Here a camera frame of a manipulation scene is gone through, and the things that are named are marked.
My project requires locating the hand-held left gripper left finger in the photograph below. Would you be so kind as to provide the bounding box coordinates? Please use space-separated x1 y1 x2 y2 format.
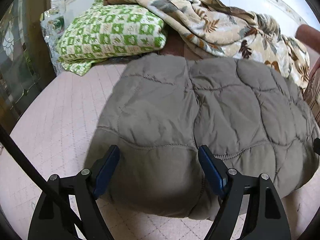
27 144 120 240

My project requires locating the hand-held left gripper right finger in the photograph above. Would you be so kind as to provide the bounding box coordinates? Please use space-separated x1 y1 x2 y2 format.
197 144 292 240

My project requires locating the grey-brown quilted comforter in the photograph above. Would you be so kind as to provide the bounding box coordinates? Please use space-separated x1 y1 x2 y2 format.
84 54 320 222

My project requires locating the striped floral beige pillow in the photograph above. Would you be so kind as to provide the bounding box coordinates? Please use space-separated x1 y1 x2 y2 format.
302 67 320 130

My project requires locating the pink quilted bed cover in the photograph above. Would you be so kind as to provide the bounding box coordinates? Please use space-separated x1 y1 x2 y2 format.
0 64 320 240

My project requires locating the wooden wardrobe with glass door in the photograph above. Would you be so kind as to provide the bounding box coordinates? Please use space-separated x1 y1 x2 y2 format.
0 0 59 120

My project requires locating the green and white patterned pillow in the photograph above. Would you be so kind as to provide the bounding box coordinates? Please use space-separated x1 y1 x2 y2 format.
56 0 167 77

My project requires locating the leaf-print fleece blanket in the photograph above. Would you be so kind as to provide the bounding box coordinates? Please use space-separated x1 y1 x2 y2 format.
121 0 310 94

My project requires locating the silver patterned foil bag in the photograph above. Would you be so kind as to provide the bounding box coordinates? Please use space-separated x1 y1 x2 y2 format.
40 8 66 75

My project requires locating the black cable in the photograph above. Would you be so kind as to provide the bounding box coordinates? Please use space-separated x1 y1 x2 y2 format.
0 124 84 240

